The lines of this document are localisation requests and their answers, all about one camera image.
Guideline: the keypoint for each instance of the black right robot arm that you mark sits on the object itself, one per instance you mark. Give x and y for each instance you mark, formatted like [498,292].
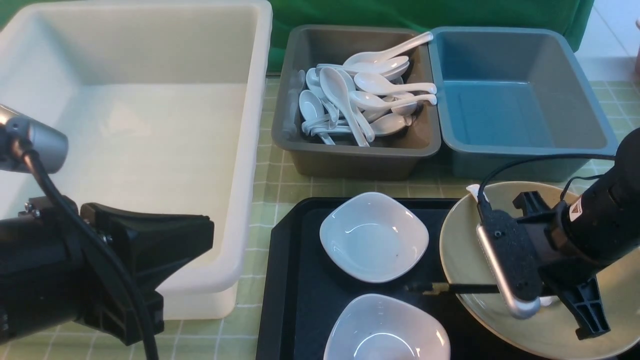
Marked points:
[605,218]

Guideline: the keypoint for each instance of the green backdrop cloth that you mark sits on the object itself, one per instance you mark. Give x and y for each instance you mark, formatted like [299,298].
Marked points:
[567,18]

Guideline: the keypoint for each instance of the white spoon right lower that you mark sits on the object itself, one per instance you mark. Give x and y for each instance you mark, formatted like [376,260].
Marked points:
[369,102]

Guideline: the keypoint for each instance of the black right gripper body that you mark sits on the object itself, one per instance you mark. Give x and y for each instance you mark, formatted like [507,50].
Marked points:
[562,265]

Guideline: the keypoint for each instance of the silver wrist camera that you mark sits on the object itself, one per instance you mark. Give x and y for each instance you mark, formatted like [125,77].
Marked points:
[512,260]
[51,144]

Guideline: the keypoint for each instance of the green checked tablecloth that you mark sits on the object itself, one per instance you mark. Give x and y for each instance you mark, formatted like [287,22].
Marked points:
[277,187]

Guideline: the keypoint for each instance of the black serving tray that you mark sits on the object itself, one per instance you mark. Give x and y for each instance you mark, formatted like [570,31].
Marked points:
[306,292]

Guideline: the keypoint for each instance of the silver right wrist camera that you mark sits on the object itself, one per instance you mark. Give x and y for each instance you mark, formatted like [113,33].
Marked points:
[512,260]

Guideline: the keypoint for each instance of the white spoon left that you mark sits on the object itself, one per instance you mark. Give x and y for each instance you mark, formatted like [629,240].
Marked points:
[313,112]

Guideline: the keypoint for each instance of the white spoon top leaning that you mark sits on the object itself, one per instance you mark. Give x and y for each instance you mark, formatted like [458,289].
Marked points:
[389,53]

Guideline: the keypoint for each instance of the white spoon centre long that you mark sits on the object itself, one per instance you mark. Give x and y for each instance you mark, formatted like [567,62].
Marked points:
[336,90]

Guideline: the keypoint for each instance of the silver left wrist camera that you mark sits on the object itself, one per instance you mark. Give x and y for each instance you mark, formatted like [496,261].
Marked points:
[51,144]

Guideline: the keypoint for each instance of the white spoon right middle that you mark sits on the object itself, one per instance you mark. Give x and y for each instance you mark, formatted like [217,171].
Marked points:
[378,85]

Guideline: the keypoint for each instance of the blue plastic bin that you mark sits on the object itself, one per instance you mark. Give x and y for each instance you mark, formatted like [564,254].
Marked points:
[507,94]

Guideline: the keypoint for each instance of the black chopstick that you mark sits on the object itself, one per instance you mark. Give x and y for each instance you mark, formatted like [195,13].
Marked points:
[437,288]

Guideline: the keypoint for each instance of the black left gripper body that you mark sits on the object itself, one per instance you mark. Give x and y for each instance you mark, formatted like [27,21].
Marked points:
[45,280]

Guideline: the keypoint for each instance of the white soup spoon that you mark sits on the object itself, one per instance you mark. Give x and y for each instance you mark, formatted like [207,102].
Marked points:
[546,301]

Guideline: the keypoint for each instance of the white square dish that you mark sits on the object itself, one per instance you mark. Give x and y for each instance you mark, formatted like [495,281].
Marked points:
[378,327]
[374,238]

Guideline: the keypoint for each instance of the large tan noodle bowl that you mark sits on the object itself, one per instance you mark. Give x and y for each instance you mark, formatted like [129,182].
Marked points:
[550,333]

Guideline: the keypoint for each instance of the large white plastic tub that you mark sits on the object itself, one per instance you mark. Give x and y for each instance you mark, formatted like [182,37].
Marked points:
[161,102]

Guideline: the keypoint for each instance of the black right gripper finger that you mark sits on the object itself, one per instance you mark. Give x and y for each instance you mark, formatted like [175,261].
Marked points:
[584,302]

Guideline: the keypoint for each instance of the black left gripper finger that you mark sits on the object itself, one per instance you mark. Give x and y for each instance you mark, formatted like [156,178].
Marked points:
[151,247]

